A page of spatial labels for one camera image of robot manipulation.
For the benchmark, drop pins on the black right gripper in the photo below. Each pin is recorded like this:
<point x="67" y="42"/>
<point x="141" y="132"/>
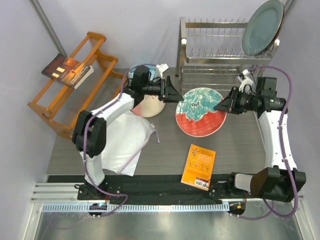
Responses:
<point x="230" y="104"/>

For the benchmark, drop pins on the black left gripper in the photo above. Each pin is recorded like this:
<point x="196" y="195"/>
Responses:
<point x="169" y="92"/>

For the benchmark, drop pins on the pink and cream plate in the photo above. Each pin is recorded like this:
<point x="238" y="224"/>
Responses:
<point x="149" y="107"/>

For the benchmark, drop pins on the red and teal plate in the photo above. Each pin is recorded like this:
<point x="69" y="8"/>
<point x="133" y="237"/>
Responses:
<point x="196" y="115"/>

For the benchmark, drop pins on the light teal plate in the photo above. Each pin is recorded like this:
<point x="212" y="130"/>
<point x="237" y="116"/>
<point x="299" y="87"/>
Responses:
<point x="250" y="38"/>

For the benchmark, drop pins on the dark teal floral plate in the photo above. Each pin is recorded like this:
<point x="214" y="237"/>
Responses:
<point x="281" y="27"/>

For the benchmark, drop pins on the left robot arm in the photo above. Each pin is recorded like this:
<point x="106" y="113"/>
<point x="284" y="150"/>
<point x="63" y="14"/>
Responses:
<point x="90" y="132"/>

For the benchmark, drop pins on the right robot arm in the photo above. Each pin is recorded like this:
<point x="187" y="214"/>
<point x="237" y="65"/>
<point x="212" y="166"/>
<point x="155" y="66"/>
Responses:
<point x="280" y="178"/>

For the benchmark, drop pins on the stainless steel dish rack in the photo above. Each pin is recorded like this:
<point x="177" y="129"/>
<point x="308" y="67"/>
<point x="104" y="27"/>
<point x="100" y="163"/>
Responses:
<point x="210" y="54"/>

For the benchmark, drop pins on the orange wooden rack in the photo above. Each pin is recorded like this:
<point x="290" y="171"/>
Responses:
<point x="59" y="105"/>

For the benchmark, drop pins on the light blue headphones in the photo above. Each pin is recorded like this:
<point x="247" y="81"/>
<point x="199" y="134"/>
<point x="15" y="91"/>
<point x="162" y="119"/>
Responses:
<point x="153" y="73"/>

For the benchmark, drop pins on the clear zip pouch purple trim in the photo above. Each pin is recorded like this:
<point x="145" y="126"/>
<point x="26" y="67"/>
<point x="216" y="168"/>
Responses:
<point x="125" y="138"/>

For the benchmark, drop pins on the orange paperback book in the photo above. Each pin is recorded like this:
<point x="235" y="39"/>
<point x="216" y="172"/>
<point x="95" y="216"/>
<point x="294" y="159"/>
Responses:
<point x="198" y="167"/>

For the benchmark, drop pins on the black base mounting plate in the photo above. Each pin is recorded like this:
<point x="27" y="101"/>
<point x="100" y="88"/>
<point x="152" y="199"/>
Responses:
<point x="155" y="193"/>

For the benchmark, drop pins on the dark paperback book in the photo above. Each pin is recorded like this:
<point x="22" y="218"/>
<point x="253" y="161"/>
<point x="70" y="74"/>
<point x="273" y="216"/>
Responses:
<point x="67" y="70"/>

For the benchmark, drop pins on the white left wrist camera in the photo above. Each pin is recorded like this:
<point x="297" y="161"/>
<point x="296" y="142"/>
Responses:
<point x="161" y="68"/>

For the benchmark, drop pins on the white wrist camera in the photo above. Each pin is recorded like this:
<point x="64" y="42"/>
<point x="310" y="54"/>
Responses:
<point x="161" y="68"/>
<point x="246" y="82"/>

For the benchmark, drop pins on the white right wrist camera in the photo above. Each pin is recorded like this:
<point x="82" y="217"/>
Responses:
<point x="246" y="82"/>

